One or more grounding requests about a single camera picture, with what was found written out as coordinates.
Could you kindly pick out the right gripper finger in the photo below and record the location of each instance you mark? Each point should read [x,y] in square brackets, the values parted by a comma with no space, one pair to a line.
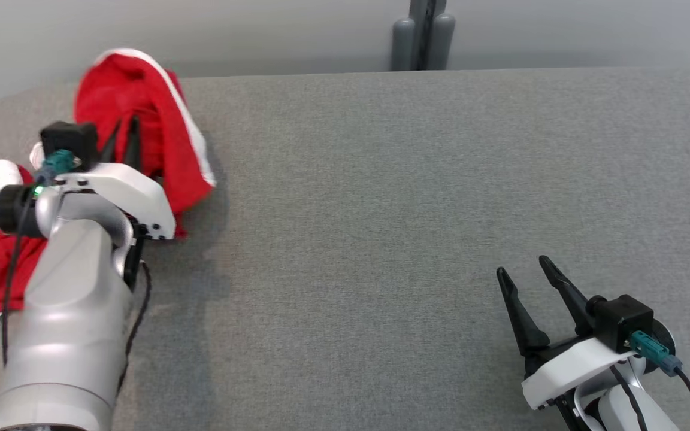
[569,293]
[521,320]

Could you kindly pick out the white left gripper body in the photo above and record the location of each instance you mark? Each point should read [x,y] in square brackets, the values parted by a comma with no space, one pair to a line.
[141,197]

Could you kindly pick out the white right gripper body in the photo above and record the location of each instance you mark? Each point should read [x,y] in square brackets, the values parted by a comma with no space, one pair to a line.
[572,368]

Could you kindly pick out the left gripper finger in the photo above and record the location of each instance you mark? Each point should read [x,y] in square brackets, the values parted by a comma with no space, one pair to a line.
[134,146]
[111,149]

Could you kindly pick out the red and white garment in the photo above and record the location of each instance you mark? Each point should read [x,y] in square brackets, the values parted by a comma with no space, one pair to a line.
[141,108]

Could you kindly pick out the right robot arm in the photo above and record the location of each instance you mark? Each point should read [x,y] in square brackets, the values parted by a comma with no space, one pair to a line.
[620,413]

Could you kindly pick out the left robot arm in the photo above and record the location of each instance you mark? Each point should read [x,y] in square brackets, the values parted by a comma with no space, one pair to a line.
[63,329]

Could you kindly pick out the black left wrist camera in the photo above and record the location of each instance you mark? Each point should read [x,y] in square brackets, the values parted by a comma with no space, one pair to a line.
[69,137]

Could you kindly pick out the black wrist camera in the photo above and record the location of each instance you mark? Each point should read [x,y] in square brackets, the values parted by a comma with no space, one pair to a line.
[620,320]
[69,137]

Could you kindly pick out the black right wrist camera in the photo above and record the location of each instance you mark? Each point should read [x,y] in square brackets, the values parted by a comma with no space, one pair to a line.
[620,320]

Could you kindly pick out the grey metal post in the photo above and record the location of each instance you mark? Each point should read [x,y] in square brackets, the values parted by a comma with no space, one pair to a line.
[423,36]

